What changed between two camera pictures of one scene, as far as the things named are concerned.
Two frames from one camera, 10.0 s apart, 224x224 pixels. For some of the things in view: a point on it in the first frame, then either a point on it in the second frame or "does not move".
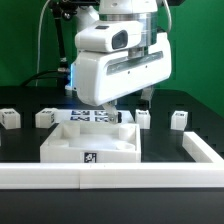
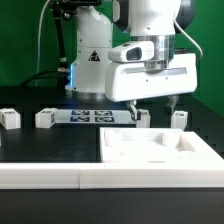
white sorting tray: [93, 142] to [155, 145]
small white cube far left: [10, 119] does not move
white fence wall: [113, 175] does not move
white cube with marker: [179, 120] does not move
